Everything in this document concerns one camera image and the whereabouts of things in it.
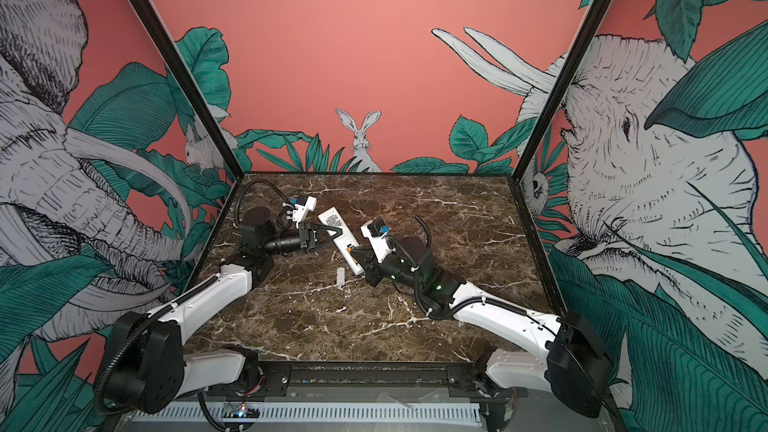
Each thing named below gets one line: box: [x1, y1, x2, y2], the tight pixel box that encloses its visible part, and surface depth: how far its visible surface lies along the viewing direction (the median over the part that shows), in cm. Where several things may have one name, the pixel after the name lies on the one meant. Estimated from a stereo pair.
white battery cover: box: [336, 267, 346, 286], surface depth 95 cm
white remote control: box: [317, 206, 365, 276], surface depth 75 cm
